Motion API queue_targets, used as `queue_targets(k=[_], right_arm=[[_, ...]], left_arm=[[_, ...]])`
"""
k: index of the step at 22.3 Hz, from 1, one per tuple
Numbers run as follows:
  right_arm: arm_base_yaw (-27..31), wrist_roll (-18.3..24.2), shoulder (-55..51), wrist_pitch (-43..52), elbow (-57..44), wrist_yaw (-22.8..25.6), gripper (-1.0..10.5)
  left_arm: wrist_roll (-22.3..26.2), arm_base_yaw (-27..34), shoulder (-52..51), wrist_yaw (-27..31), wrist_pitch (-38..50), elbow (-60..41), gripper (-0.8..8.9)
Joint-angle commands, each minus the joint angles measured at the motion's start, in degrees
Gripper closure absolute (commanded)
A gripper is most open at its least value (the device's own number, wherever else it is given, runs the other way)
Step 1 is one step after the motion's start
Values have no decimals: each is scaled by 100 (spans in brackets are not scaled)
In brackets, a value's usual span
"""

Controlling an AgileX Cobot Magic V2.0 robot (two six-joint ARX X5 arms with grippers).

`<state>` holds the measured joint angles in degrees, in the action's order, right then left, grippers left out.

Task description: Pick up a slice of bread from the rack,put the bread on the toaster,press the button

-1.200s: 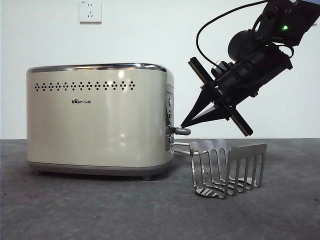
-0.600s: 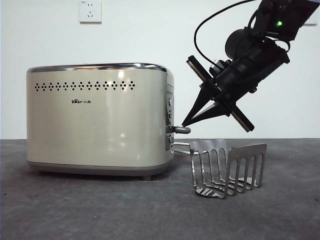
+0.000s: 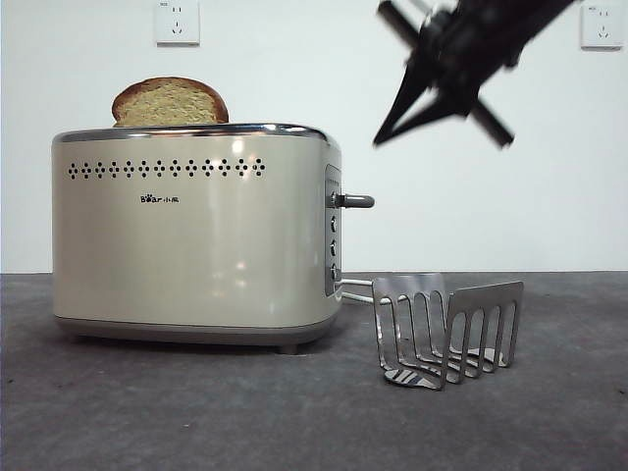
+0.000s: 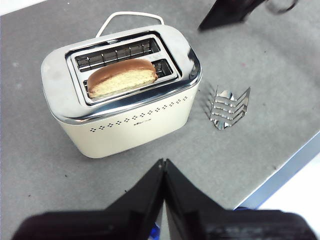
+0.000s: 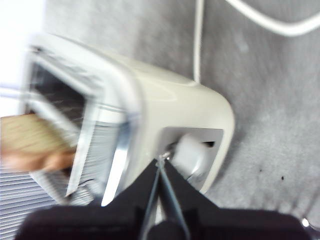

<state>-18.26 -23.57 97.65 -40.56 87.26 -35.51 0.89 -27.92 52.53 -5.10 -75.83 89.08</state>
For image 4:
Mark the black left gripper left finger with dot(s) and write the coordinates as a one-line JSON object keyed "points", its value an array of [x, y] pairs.
{"points": [[112, 225]]}

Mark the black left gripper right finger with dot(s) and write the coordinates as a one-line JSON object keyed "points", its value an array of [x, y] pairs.
{"points": [[225, 225]]}

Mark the silver metal toast rack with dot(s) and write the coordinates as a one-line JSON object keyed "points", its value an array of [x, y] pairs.
{"points": [[223, 94]]}

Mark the cream toaster with chrome top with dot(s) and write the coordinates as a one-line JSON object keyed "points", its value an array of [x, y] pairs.
{"points": [[125, 135]]}

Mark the brown-crusted bread slice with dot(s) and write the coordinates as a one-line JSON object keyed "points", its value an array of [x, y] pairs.
{"points": [[120, 80]]}

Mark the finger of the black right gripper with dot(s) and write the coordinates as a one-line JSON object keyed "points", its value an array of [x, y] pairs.
{"points": [[227, 13]]}

